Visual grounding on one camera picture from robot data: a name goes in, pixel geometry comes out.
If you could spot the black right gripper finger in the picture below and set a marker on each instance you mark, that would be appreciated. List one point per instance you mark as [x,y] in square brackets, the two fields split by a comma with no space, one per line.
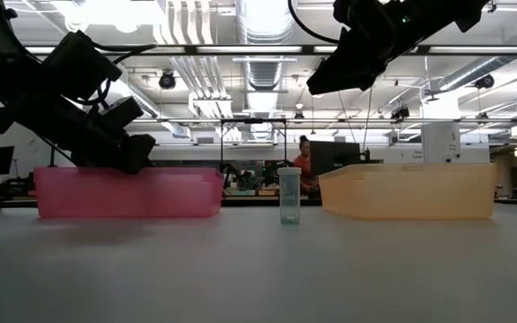
[344,67]

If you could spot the clear white-capped pill bottle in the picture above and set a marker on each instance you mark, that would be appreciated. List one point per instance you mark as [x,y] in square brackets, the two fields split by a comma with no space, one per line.
[289,197]

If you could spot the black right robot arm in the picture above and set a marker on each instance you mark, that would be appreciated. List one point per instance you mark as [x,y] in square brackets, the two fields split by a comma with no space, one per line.
[469,13]

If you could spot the pink translucent plastic bin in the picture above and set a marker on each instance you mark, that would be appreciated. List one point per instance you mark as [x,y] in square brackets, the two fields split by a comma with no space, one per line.
[151,197]

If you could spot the orange translucent plastic bin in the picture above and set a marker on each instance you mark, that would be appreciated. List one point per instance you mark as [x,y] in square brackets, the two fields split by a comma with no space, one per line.
[411,193]

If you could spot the long linear ceiling light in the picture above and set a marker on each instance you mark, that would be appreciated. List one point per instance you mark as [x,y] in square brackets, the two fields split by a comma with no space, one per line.
[249,49]

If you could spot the person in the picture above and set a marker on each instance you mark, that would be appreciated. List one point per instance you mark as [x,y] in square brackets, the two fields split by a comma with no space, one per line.
[304,168]

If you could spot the white square pillar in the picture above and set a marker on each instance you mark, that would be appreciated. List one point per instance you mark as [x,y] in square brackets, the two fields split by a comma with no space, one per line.
[441,139]

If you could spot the grey table mat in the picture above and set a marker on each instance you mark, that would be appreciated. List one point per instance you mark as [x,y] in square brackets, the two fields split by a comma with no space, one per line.
[258,278]

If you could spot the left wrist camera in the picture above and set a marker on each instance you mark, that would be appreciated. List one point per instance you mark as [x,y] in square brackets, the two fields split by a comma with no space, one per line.
[121,112]

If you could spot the black ceiling camera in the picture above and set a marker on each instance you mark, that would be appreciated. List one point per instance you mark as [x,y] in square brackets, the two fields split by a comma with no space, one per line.
[484,81]
[167,81]

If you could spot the silver round air duct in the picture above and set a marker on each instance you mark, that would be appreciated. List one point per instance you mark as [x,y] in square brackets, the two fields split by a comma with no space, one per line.
[263,27]

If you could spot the black metal frame stand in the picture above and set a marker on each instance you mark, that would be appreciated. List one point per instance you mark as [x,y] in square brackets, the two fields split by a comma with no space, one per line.
[254,120]

